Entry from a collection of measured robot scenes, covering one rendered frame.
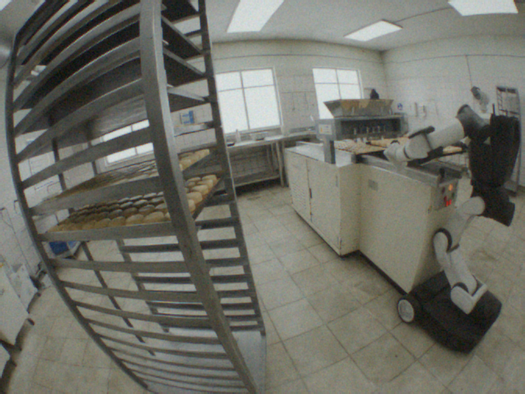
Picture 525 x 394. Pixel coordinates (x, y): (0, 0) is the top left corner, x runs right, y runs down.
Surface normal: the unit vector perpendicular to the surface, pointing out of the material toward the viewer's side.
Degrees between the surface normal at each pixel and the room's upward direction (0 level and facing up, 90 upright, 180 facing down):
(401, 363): 0
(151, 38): 90
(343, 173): 90
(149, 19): 90
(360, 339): 0
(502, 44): 90
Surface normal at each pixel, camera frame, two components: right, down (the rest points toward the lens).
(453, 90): -0.95, 0.22
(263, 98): 0.29, 0.27
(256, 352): -0.14, -0.93
